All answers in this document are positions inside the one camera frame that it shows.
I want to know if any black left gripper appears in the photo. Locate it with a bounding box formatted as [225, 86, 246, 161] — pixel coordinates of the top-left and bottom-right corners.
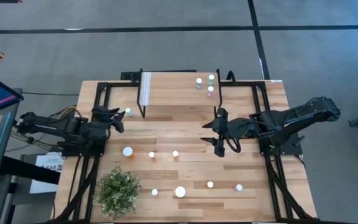
[91, 105, 126, 134]

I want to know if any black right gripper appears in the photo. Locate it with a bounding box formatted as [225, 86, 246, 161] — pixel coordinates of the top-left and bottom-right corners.
[200, 108, 255, 158]

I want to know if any large orange medicine bottle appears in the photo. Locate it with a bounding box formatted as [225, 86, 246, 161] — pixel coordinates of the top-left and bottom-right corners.
[122, 146, 135, 159]

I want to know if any large white-capped medicine bottle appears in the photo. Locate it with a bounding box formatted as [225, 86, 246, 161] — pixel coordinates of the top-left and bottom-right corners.
[174, 185, 187, 198]

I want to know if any wooden shelf with black legs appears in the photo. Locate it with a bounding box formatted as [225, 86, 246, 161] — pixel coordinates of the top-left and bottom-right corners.
[136, 68, 223, 119]

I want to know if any black power strip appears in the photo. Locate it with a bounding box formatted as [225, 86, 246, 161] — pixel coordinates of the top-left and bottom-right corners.
[120, 70, 142, 82]

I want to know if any green artificial potted plant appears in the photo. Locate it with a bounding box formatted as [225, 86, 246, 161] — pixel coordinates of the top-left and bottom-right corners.
[92, 166, 143, 221]

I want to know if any white printed paper sheet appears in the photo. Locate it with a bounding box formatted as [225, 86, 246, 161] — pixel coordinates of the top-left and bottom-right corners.
[29, 151, 65, 195]

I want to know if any black cart base beam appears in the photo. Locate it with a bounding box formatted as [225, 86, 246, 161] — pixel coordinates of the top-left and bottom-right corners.
[0, 155, 62, 185]

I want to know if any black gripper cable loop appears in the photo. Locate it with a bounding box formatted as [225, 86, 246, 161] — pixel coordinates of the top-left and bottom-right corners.
[224, 134, 242, 154]

